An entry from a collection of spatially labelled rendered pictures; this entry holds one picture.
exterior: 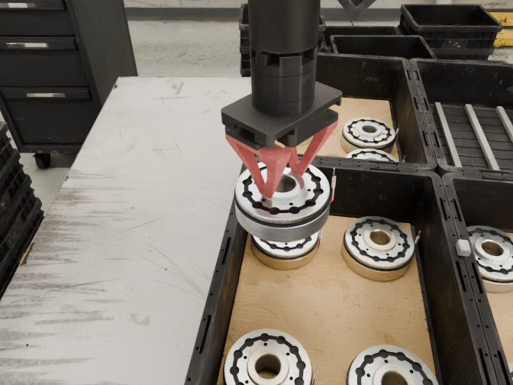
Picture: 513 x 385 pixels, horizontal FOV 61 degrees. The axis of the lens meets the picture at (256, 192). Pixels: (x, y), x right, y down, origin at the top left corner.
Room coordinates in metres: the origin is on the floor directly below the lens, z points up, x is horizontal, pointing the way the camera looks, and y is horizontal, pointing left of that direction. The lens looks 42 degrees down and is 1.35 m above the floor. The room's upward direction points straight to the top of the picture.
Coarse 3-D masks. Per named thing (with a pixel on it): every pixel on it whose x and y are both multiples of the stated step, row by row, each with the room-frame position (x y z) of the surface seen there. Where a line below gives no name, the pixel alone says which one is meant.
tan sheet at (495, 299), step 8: (488, 296) 0.36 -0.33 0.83; (496, 296) 0.36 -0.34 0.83; (504, 296) 0.36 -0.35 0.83; (512, 296) 0.36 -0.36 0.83; (496, 304) 0.35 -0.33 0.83; (504, 304) 0.35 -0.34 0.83; (512, 304) 0.35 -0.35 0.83; (496, 312) 0.33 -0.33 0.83; (504, 312) 0.33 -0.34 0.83; (512, 312) 0.33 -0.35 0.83; (496, 320) 0.32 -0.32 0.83; (504, 320) 0.32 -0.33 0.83; (512, 320) 0.32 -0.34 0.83; (504, 328) 0.31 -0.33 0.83; (512, 328) 0.31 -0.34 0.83; (504, 336) 0.30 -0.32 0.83; (512, 336) 0.30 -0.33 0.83; (504, 344) 0.29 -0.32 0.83; (512, 344) 0.29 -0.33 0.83; (512, 352) 0.27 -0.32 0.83; (512, 360) 0.26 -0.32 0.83
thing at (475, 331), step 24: (336, 168) 0.52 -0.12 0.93; (360, 168) 0.52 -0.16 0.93; (384, 168) 0.52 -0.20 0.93; (456, 240) 0.37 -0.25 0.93; (216, 264) 0.33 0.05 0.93; (456, 264) 0.33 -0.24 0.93; (216, 288) 0.30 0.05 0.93; (216, 312) 0.27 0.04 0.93; (480, 336) 0.24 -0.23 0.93; (192, 360) 0.21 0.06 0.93; (480, 360) 0.21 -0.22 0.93; (192, 384) 0.19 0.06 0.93; (480, 384) 0.19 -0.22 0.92
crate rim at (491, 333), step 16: (448, 176) 0.50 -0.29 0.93; (464, 176) 0.50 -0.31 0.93; (480, 176) 0.50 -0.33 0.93; (496, 176) 0.50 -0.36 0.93; (448, 192) 0.46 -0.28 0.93; (464, 224) 0.40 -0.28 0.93; (464, 256) 0.35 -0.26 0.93; (480, 288) 0.30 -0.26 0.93; (480, 304) 0.28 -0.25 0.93; (480, 320) 0.26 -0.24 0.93; (496, 336) 0.24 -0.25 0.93; (496, 352) 0.22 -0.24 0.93; (496, 368) 0.20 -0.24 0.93; (512, 384) 0.19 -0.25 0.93
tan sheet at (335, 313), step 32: (320, 256) 0.43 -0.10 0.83; (256, 288) 0.37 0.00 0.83; (288, 288) 0.37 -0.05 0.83; (320, 288) 0.37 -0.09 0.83; (352, 288) 0.37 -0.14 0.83; (384, 288) 0.37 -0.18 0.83; (416, 288) 0.37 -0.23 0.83; (256, 320) 0.32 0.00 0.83; (288, 320) 0.32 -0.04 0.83; (320, 320) 0.32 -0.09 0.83; (352, 320) 0.32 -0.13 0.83; (384, 320) 0.32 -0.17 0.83; (416, 320) 0.32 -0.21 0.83; (224, 352) 0.27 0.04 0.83; (320, 352) 0.27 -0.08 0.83; (352, 352) 0.27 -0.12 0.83; (416, 352) 0.27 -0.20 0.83; (320, 384) 0.23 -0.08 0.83
